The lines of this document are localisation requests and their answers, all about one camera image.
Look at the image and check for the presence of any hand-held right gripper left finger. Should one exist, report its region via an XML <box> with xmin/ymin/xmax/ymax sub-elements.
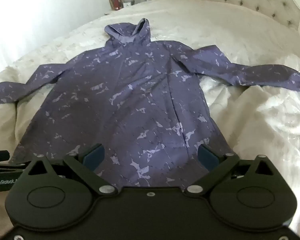
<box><xmin>22</xmin><ymin>143</ymin><xmax>119</xmax><ymax>197</ymax></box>

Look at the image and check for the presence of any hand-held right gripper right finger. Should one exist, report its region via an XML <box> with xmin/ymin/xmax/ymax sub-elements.
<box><xmin>184</xmin><ymin>144</ymin><xmax>279</xmax><ymax>197</ymax></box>

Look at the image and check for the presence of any purple patterned hooded jacket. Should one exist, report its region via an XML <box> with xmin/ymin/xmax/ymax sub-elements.
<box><xmin>0</xmin><ymin>17</ymin><xmax>300</xmax><ymax>188</ymax></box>

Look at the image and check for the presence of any white bedspread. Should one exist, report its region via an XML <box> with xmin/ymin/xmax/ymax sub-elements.
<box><xmin>0</xmin><ymin>0</ymin><xmax>300</xmax><ymax>233</ymax></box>

